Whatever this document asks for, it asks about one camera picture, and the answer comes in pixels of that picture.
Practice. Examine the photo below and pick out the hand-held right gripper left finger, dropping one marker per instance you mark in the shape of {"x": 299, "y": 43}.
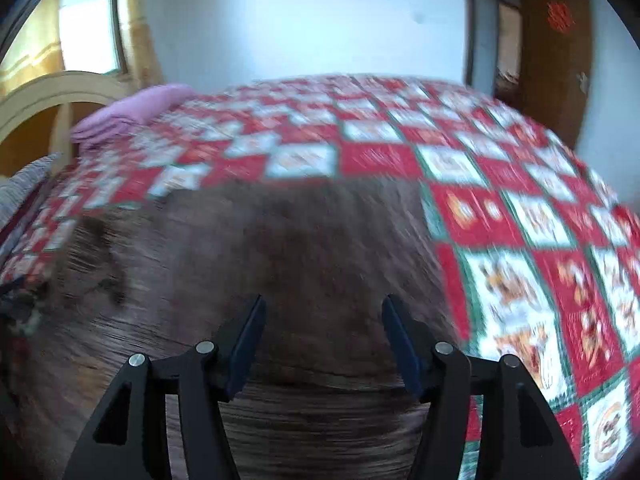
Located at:
{"x": 245, "y": 346}

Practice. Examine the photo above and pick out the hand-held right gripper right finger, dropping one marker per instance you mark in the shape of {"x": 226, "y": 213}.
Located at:
{"x": 403, "y": 346}

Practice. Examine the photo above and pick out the brown knitted sweater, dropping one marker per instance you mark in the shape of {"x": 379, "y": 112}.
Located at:
{"x": 300, "y": 260}

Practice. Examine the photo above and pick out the red checked printed blanket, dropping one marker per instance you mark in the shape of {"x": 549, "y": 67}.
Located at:
{"x": 380, "y": 155}

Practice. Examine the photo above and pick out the folded pink blanket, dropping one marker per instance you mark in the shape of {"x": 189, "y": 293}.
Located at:
{"x": 125, "y": 112}

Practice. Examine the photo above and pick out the striped pillow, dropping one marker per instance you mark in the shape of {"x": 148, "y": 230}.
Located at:
{"x": 25, "y": 185}

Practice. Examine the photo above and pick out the brown wooden door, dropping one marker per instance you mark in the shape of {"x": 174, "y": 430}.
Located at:
{"x": 555, "y": 75}

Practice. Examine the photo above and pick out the yellow curtain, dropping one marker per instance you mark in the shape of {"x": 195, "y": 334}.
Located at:
{"x": 145, "y": 35}
{"x": 30, "y": 55}

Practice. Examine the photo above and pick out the wooden headboard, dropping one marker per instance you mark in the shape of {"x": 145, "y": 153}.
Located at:
{"x": 30, "y": 96}

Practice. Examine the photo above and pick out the window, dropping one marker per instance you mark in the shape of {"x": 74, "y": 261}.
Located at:
{"x": 90, "y": 20}

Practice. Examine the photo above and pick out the red paper door decoration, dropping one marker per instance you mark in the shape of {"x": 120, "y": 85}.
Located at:
{"x": 560, "y": 17}

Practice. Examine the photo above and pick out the dark door frame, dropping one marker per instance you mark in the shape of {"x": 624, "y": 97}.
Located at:
{"x": 470, "y": 35}

